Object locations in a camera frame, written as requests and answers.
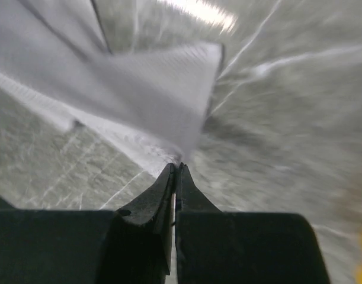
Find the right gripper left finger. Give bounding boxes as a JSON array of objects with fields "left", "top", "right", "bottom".
[{"left": 116, "top": 163, "right": 175, "bottom": 275}]

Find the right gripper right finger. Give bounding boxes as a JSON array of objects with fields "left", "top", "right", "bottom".
[{"left": 175, "top": 163, "right": 222, "bottom": 231}]

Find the white towel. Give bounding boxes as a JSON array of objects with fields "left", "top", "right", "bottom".
[{"left": 0, "top": 1, "right": 223, "bottom": 176}]

